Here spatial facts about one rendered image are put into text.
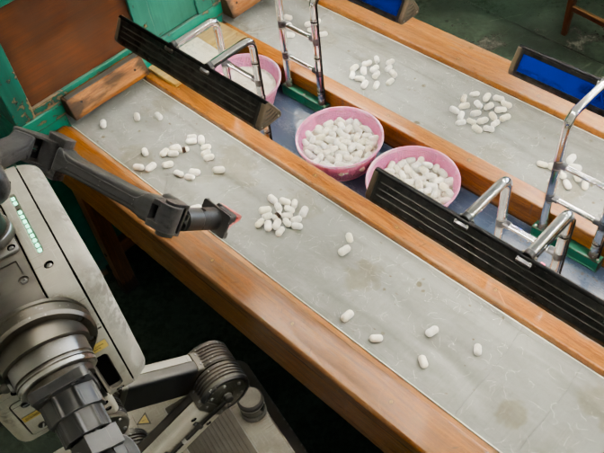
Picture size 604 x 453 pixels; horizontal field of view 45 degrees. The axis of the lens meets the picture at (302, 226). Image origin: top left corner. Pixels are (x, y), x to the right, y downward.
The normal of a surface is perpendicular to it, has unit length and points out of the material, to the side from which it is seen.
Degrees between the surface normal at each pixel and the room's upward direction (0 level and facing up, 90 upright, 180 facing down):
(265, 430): 1
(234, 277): 0
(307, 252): 0
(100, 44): 90
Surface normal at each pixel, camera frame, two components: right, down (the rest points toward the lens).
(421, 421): -0.09, -0.64
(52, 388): 0.10, -0.39
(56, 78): 0.72, 0.49
